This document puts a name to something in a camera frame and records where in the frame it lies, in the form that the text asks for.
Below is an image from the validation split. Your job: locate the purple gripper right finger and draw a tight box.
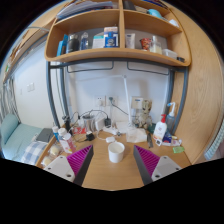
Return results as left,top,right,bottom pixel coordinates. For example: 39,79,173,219
133,144,183,186

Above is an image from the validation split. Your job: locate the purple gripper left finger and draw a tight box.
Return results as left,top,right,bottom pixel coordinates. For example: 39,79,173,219
43,144,95,187

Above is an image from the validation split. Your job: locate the black power adapter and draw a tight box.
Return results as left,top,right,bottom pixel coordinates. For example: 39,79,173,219
86,133,95,141

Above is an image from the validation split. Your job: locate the clear bottle white cap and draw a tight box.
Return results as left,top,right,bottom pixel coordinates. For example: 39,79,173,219
58,128,76,153

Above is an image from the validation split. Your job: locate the white paper cup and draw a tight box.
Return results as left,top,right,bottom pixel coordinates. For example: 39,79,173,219
108,142,125,163

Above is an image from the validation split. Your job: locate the green small packet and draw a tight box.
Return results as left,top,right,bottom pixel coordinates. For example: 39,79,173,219
173,146,185,154

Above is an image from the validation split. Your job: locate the white pump lotion bottle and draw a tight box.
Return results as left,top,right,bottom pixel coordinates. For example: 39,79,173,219
153,114,167,146

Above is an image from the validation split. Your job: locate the white earbuds case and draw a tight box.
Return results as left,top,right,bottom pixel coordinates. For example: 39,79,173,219
106,137,115,143

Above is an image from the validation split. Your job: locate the Groot figurine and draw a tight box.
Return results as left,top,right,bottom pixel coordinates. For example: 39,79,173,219
135,100,152,130

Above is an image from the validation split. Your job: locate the white desk lamp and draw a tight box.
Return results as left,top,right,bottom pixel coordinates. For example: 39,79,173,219
116,75,135,133

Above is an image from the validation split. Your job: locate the small white cap bottle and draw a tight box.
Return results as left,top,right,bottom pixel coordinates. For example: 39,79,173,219
52,126,59,142

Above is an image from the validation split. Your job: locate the steel electric kettle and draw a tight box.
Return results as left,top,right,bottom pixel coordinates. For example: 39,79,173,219
83,115,95,132

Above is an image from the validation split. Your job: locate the clear spray bottle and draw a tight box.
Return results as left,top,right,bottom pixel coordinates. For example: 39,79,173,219
166,102,176,131

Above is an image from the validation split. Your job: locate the teal bed cushion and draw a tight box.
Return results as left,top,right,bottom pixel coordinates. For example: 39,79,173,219
1,114,19,143

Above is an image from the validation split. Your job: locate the white storage box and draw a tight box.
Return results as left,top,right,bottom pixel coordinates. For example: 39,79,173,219
162,49,178,60

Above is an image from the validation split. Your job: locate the clear glass jar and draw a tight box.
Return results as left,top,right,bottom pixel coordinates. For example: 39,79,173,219
150,36,162,54

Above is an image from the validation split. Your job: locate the red patterned cup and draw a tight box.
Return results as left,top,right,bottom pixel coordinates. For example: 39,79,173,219
140,38,151,50

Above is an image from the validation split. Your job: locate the black bottle on shelf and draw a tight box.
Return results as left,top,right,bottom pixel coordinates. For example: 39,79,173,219
66,34,79,53

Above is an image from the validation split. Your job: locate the white tube on shelf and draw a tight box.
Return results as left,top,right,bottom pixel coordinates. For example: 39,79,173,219
125,33,135,49

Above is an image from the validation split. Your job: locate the blue white box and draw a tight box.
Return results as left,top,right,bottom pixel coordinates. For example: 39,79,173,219
104,26,118,48

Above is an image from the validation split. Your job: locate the wooden wall shelf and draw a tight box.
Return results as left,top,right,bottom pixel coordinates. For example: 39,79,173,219
45,0,191,66

